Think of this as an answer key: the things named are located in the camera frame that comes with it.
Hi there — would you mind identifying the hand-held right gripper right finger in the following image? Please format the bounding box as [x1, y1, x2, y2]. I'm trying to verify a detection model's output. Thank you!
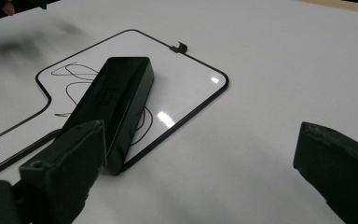
[293, 121, 358, 224]

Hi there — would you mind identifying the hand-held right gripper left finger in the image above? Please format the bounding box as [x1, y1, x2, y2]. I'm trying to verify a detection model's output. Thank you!
[18, 119, 108, 224]

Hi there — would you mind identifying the black whiteboard eraser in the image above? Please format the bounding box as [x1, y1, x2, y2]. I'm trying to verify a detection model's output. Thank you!
[56, 56, 156, 176]

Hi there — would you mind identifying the small black-framed whiteboard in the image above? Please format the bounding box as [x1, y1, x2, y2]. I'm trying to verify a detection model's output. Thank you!
[0, 29, 230, 182]

